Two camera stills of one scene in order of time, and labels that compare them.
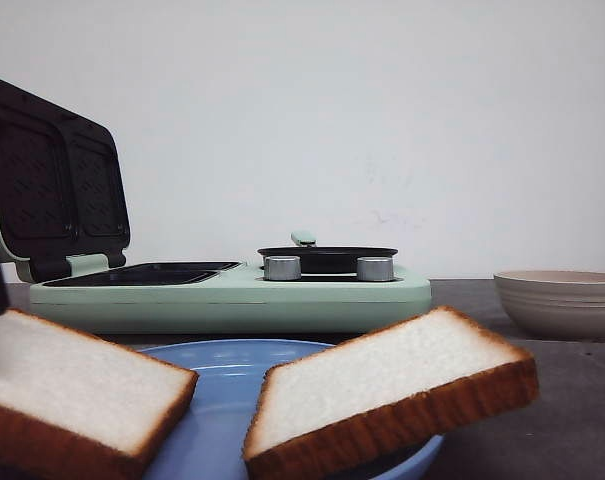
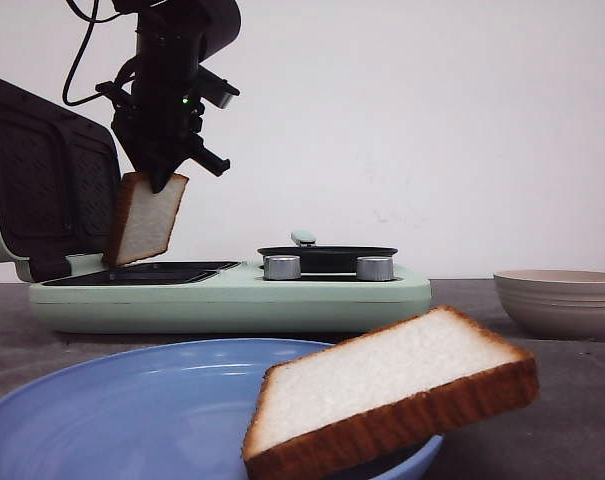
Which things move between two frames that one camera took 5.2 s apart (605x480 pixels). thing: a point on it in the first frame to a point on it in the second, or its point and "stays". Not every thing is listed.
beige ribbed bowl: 563,304 stays
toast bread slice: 408,380 stays
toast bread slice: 57,405 to 144,219
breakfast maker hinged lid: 58,185 stays
